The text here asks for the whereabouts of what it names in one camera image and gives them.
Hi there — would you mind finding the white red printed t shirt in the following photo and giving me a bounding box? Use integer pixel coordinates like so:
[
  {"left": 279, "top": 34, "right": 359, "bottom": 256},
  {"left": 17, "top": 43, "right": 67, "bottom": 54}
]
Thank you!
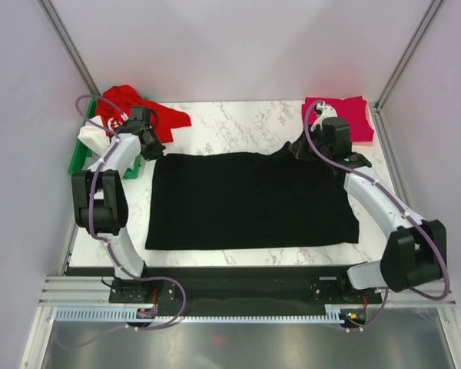
[{"left": 78, "top": 122, "right": 141, "bottom": 177}]

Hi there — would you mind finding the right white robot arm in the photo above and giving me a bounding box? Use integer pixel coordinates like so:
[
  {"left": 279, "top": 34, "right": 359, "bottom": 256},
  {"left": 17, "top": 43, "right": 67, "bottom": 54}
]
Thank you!
[{"left": 290, "top": 116, "right": 450, "bottom": 303}]

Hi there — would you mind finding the blue grey cable duct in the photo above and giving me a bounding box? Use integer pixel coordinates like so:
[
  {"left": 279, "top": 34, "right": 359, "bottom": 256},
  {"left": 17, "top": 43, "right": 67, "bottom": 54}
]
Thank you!
[{"left": 55, "top": 306, "right": 344, "bottom": 324}]

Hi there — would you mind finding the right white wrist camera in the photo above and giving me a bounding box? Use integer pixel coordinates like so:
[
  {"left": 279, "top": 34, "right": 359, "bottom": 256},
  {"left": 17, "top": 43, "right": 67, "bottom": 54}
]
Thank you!
[{"left": 314, "top": 101, "right": 337, "bottom": 125}]

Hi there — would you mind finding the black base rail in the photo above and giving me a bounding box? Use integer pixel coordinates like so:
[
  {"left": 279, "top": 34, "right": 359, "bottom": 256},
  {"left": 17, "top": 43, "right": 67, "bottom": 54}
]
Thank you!
[{"left": 109, "top": 266, "right": 382, "bottom": 314}]

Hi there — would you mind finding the black t shirt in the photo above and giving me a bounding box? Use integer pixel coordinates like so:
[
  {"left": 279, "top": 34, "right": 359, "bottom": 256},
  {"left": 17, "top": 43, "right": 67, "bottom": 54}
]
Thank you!
[{"left": 145, "top": 147, "right": 360, "bottom": 251}]

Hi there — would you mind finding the left aluminium frame post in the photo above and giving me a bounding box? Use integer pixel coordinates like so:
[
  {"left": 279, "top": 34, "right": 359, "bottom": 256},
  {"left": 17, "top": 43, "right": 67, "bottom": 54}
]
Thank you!
[{"left": 38, "top": 0, "right": 100, "bottom": 95}]

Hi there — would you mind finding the folded pink t shirt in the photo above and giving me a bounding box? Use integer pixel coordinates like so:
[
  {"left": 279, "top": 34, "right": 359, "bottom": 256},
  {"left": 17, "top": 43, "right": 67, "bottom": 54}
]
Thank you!
[{"left": 301, "top": 96, "right": 374, "bottom": 144}]

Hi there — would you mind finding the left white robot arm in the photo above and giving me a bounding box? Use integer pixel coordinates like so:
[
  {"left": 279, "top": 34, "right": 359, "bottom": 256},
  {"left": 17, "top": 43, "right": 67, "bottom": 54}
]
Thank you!
[{"left": 71, "top": 106, "right": 165, "bottom": 302}]

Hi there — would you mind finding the right aluminium frame post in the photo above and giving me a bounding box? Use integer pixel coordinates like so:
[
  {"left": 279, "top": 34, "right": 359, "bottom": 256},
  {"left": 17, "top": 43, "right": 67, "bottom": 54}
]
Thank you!
[{"left": 373, "top": 0, "right": 445, "bottom": 112}]

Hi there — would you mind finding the aluminium frame post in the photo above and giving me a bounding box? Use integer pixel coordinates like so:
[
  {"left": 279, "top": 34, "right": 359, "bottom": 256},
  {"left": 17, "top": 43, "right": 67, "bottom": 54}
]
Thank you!
[
  {"left": 38, "top": 0, "right": 100, "bottom": 95},
  {"left": 373, "top": 0, "right": 445, "bottom": 112}
]

